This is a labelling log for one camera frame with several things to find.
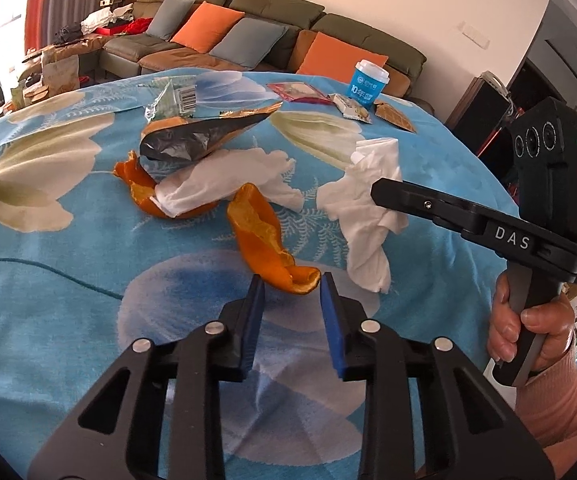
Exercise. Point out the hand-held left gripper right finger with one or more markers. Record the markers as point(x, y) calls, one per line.
point(331, 330)

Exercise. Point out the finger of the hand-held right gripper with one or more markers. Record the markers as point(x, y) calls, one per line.
point(418, 202)

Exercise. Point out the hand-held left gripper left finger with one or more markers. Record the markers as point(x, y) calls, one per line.
point(254, 320)

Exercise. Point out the white tissue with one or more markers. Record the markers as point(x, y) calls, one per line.
point(358, 240)
point(228, 175)

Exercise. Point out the orange peel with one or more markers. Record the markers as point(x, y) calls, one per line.
point(138, 190)
point(253, 230)

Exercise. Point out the clear green-printed plastic wrapper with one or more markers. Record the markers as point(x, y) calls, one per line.
point(173, 100)

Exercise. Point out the person's right hand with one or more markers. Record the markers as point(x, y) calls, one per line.
point(555, 330)

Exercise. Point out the brown snack wrapper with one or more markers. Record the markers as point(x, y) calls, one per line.
point(393, 116)

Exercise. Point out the dark wooden cabinet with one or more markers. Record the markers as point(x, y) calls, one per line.
point(483, 105)

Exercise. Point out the white snack wrapper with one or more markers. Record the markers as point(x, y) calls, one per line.
point(353, 109)

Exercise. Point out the blue and white cup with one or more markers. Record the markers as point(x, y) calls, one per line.
point(368, 82)

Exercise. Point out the pink snack wrapper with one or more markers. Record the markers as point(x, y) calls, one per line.
point(298, 91)

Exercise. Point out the orange cushion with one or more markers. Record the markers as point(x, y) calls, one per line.
point(206, 27)
point(341, 57)

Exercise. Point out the blue floral blanket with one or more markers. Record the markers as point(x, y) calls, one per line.
point(93, 360)

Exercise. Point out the gold and silver foil bag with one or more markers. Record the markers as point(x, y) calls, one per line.
point(183, 142)

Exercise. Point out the grey-blue cushion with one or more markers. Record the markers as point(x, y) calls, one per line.
point(248, 42)
point(172, 17)

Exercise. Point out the olive and brown sofa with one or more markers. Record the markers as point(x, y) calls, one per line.
point(278, 5)

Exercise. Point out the red cloth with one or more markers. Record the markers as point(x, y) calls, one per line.
point(136, 26)

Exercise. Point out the group of jars and packets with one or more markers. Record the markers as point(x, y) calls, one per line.
point(43, 80)

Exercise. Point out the white clothes pile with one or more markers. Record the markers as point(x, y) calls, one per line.
point(106, 19)

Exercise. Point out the black items on sofa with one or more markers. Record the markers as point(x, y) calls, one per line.
point(68, 34)

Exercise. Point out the small grey box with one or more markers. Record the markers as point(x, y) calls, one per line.
point(109, 2)

